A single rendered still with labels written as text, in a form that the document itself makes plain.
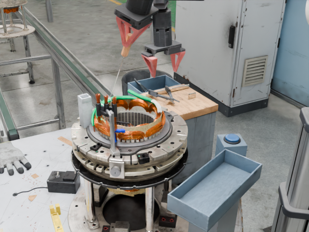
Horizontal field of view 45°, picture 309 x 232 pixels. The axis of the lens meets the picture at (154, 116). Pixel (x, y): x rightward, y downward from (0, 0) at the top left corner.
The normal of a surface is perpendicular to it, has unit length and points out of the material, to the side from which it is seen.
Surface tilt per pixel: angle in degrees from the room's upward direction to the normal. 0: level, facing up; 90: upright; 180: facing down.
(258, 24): 90
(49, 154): 0
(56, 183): 90
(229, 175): 0
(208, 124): 90
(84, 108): 90
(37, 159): 0
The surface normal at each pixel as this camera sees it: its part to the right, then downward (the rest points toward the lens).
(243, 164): -0.65, 0.35
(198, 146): 0.52, 0.41
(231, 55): -0.89, 0.21
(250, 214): 0.02, -0.88
